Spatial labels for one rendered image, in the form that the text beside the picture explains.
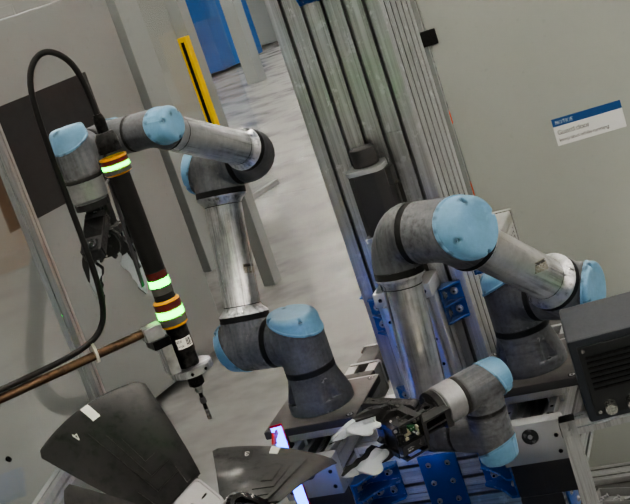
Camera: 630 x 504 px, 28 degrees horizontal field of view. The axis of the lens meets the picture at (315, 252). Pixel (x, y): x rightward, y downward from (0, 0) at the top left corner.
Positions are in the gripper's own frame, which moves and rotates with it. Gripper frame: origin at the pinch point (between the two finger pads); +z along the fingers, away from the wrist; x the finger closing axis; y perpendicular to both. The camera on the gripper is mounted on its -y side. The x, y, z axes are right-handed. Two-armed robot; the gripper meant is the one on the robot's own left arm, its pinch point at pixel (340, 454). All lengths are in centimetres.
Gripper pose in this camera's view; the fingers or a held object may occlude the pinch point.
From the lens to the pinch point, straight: 222.0
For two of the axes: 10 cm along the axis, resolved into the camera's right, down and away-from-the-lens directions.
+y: 5.1, 1.6, -8.5
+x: 2.6, 9.1, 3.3
